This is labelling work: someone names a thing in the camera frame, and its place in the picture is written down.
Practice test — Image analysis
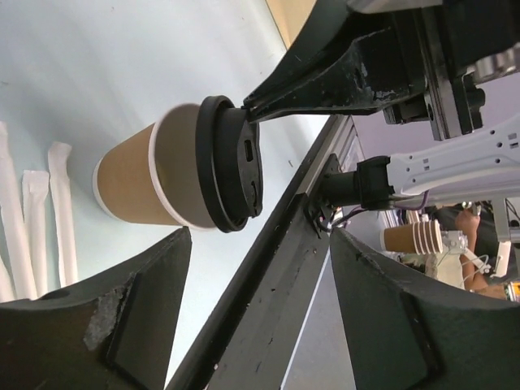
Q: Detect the kraft paper takeout bag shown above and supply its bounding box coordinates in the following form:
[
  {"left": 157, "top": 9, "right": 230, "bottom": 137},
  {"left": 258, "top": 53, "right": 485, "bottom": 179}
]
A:
[{"left": 266, "top": 0, "right": 317, "bottom": 50}]

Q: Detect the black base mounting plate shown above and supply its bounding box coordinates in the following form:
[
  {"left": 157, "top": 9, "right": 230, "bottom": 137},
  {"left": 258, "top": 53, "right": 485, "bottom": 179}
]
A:
[{"left": 167, "top": 115, "right": 352, "bottom": 389}]

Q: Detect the black coffee cup lid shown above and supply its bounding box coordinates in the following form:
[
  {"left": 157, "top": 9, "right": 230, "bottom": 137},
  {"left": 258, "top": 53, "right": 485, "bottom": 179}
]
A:
[{"left": 195, "top": 95, "right": 263, "bottom": 233}]

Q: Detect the brown paper coffee cup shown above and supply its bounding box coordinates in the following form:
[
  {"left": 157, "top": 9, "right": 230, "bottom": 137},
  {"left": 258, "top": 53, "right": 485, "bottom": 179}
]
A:
[{"left": 93, "top": 103, "right": 216, "bottom": 231}]

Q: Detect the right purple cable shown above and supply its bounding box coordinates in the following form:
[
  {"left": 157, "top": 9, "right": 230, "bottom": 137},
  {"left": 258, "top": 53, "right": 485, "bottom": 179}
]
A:
[{"left": 324, "top": 190, "right": 431, "bottom": 232}]

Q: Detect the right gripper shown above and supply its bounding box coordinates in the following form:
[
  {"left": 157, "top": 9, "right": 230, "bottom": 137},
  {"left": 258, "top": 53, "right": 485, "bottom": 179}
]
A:
[{"left": 243, "top": 1, "right": 519, "bottom": 141}]

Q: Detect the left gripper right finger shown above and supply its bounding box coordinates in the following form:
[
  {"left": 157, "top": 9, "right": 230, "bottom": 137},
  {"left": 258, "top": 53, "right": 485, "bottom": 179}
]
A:
[{"left": 330, "top": 229, "right": 519, "bottom": 389}]

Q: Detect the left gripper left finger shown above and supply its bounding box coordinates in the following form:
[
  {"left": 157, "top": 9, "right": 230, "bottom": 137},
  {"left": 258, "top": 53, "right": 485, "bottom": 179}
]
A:
[{"left": 1, "top": 228, "right": 192, "bottom": 389}]

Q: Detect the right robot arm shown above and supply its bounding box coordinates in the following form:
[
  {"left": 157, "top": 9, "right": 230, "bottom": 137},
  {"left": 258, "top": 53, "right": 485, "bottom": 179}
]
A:
[{"left": 243, "top": 1, "right": 519, "bottom": 210}]

